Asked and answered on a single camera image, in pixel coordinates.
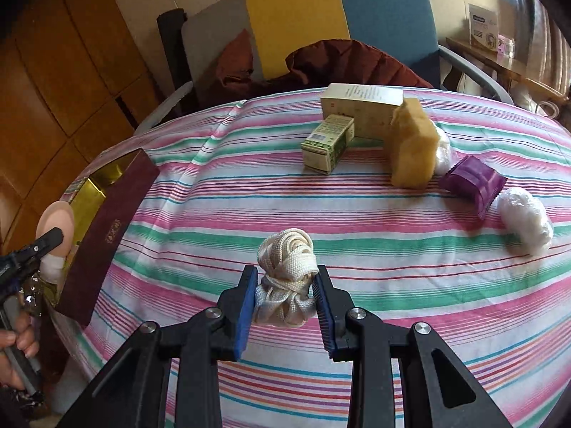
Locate pink egg-shaped toy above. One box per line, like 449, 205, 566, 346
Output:
36, 200, 76, 282

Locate white rope bundle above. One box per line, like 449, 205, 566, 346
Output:
253, 228, 320, 329

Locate white plastic ball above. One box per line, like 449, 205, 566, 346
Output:
430, 125, 460, 177
497, 186, 554, 255

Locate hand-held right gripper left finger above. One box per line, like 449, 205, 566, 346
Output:
58, 265, 259, 428

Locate white printed box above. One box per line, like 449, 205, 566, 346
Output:
467, 2, 500, 51

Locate grey-brown curtain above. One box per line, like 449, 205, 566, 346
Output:
530, 0, 571, 101

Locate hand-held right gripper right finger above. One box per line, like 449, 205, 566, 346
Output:
313, 265, 509, 428

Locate tan sponge block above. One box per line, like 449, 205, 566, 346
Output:
384, 97, 441, 188

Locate maroon and gold tin box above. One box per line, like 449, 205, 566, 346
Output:
54, 148, 160, 327

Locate small green white box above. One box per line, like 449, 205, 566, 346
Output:
300, 114, 357, 175

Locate beige carton box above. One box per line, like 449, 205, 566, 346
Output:
320, 83, 405, 142

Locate person's left hand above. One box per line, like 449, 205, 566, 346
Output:
0, 314, 41, 391

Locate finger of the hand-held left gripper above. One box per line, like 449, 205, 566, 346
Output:
18, 227, 64, 262

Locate grey yellow blue armchair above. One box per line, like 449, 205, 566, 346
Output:
134, 0, 528, 135

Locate wooden side table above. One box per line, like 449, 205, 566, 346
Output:
446, 36, 570, 104

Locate purple snack packet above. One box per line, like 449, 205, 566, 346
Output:
439, 154, 508, 220

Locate black rolled mat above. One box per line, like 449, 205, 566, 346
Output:
156, 8, 198, 113

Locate dark red jacket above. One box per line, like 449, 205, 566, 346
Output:
198, 29, 436, 108

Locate wooden wardrobe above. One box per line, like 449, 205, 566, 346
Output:
0, 0, 162, 250

